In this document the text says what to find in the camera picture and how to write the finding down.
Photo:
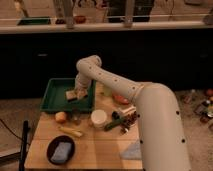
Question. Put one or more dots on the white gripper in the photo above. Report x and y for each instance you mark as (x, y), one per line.
(82, 83)

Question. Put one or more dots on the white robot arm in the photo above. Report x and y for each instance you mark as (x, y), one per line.
(162, 141)

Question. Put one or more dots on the green plastic tray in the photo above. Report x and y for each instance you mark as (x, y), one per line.
(54, 99)

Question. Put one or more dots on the green tray on shelf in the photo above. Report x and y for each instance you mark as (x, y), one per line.
(34, 21)

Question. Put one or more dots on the small dark jar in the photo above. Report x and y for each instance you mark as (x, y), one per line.
(76, 119)

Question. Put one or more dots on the white cup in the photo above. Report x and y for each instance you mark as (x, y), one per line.
(99, 118)

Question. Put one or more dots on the orange round fruit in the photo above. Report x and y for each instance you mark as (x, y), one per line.
(60, 117)

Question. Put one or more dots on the yellow banana toy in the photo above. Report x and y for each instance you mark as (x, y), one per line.
(71, 131)

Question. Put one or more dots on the red orange toy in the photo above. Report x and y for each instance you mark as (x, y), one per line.
(120, 99)

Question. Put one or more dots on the white box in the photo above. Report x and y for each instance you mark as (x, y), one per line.
(126, 110)

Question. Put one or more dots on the green marker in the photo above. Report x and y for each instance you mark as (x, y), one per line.
(113, 124)

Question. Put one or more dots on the black round plate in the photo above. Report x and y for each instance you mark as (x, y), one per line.
(55, 142)

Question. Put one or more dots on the black stand pole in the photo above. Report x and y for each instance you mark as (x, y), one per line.
(23, 149)

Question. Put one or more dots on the blue sponge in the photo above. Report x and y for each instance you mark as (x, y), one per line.
(61, 152)

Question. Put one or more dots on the red bowl on shelf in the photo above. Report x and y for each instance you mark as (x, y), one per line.
(79, 19)

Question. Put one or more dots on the blue cloth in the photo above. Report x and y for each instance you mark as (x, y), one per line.
(132, 152)

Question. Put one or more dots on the floor clutter pile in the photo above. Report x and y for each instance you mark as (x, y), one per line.
(205, 108)

